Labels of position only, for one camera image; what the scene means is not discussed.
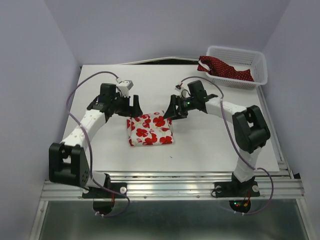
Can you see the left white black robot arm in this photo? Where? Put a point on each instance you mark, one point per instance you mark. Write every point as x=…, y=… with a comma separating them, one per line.
x=71, y=160

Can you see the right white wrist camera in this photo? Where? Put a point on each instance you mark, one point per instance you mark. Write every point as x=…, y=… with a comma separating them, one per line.
x=181, y=90

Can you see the aluminium rail frame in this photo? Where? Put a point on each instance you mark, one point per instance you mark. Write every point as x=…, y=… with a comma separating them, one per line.
x=177, y=205

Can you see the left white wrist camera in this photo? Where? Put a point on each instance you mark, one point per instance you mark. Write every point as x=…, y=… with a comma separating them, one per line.
x=124, y=87

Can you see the white plastic basket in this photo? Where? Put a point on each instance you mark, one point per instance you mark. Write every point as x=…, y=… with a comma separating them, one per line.
x=241, y=60

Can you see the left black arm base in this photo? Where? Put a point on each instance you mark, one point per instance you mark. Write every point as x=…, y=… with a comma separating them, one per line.
x=104, y=196

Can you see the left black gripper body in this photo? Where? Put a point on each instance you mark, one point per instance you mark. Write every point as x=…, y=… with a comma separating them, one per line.
x=122, y=106

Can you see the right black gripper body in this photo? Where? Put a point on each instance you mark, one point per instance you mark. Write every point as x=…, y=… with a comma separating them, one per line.
x=186, y=105

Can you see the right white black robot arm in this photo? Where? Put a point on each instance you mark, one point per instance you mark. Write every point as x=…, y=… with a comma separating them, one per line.
x=248, y=136

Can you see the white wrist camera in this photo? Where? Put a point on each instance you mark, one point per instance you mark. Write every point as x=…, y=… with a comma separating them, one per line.
x=124, y=87
x=181, y=90

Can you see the white red poppy skirt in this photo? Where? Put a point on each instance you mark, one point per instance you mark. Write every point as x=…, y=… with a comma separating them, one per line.
x=149, y=129

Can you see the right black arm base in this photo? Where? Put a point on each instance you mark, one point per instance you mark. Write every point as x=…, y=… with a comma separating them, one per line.
x=239, y=194

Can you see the dark red dotted skirt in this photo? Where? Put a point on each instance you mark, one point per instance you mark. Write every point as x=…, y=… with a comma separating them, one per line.
x=218, y=68

